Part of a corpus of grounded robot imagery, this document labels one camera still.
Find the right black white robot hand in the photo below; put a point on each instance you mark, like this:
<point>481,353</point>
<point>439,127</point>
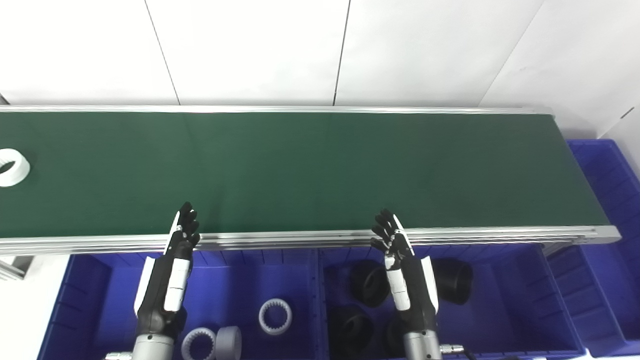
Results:
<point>417,295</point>

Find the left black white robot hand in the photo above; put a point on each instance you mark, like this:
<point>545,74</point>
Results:
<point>162,290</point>

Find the black cylindrical part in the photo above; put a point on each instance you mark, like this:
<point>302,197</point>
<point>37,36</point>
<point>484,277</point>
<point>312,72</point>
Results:
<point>350,330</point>
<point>455,280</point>
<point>395,340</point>
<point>367,285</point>

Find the blue bin with white parts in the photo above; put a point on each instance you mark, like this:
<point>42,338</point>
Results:
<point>225,285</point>

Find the blue bin with black parts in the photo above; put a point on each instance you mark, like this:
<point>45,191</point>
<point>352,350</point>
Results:
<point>515,300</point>

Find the green conveyor belt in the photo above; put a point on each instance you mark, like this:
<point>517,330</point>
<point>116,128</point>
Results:
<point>310,170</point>
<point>300,240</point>

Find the aluminium conveyor leg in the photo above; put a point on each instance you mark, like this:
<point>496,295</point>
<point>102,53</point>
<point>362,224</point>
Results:
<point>14,267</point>

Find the empty blue bin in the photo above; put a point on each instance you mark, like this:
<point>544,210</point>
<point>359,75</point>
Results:
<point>607,200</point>

